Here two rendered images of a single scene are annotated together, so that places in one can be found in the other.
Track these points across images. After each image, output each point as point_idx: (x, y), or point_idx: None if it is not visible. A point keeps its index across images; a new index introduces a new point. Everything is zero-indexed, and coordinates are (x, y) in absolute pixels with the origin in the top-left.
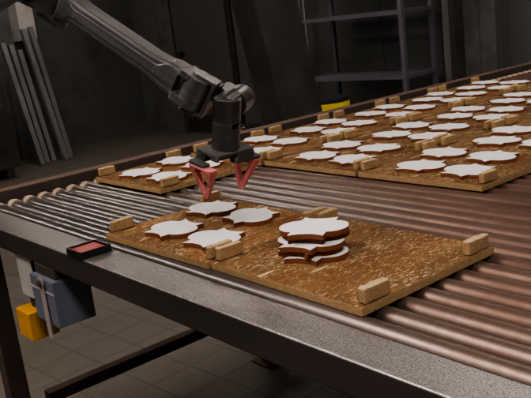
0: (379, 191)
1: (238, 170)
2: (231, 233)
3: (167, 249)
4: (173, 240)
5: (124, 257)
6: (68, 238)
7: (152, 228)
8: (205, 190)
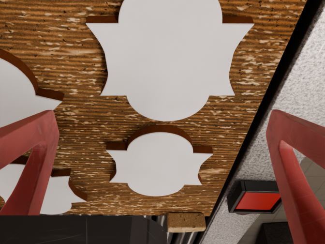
0: None
1: (29, 205)
2: (121, 44)
3: (256, 102)
4: (199, 133)
5: (260, 153)
6: (214, 233)
7: (181, 187)
8: (280, 151)
